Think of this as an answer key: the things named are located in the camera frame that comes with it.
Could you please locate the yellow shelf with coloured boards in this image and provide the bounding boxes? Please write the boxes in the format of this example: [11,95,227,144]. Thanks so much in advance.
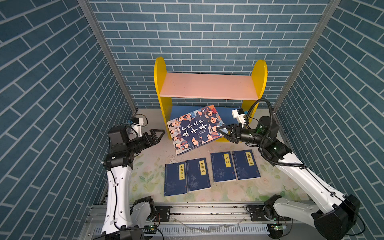
[154,57,268,124]

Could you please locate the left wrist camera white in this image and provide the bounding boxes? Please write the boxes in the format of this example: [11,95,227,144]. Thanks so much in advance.
[131,117,144,137]

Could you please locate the blue book rightmost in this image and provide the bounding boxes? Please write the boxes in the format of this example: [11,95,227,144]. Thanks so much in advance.
[232,150,261,180]

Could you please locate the blue book yellow label Yijing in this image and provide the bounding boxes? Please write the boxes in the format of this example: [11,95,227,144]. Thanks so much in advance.
[211,152,237,183]

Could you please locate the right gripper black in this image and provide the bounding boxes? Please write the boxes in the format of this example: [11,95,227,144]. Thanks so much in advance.
[217,123,268,147]

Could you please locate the floral table mat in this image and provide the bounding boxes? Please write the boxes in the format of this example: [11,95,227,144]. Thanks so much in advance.
[104,108,319,204]

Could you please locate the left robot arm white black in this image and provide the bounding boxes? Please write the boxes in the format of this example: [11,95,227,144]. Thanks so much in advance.
[100,125,165,240]

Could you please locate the blue book leftmost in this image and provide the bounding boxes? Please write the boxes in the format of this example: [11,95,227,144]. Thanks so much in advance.
[164,162,188,197]

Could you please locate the colourful illustrated thick book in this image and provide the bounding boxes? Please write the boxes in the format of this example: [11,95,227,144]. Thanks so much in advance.
[167,105,225,155]

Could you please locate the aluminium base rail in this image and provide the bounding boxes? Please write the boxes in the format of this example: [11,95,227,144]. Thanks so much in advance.
[77,201,343,240]

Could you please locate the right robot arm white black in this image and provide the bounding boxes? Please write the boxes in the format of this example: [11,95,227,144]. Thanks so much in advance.
[217,99,362,240]

